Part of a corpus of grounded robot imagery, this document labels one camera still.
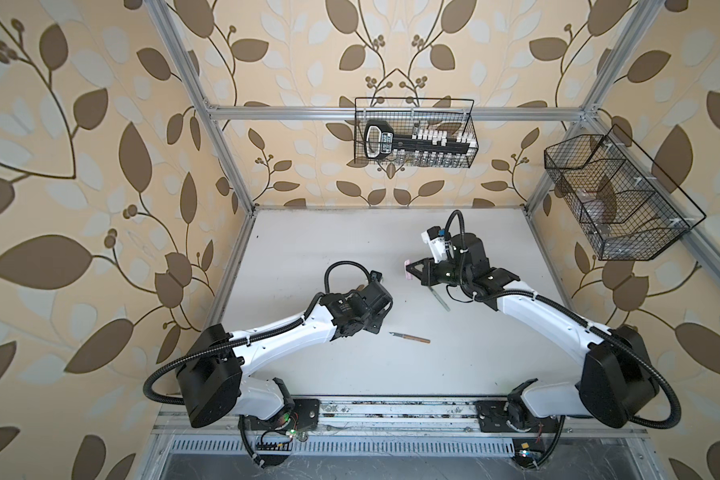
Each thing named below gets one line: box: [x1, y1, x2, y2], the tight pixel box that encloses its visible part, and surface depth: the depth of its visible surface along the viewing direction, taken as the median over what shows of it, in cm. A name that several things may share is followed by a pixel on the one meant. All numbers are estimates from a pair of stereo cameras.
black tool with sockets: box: [364, 120, 478, 166], surface depth 86 cm
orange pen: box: [389, 332, 431, 344], surface depth 89 cm
